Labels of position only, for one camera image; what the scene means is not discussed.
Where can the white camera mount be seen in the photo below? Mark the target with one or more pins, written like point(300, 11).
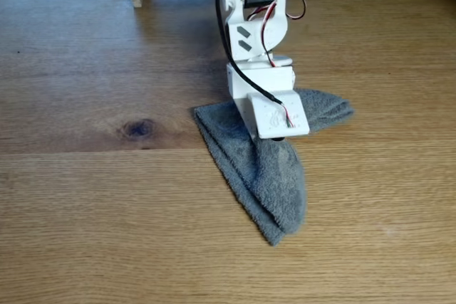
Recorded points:
point(278, 115)

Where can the grey terry towel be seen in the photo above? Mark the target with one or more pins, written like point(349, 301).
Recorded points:
point(267, 183)

